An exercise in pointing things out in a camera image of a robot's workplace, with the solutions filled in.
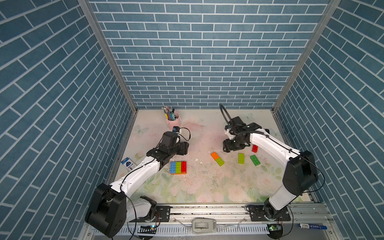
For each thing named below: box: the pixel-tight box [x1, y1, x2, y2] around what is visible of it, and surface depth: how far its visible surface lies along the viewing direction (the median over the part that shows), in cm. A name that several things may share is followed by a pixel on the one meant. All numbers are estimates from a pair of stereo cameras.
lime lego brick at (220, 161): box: [215, 157, 225, 167], surface depth 93 cm
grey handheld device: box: [192, 218, 217, 233], surface depth 70 cm
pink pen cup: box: [166, 111, 181, 130], surface depth 104 cm
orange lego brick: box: [210, 151, 220, 161], surface depth 95 cm
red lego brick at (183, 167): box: [181, 161, 187, 174], surface depth 88 cm
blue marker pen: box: [298, 223, 328, 230], surface depth 71 cm
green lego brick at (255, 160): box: [250, 155, 261, 167], surface depth 93 cm
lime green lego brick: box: [175, 161, 182, 174], surface depth 88 cm
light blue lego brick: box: [170, 162, 176, 174], surface depth 88 cm
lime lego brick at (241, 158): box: [238, 153, 245, 165], surface depth 96 cm
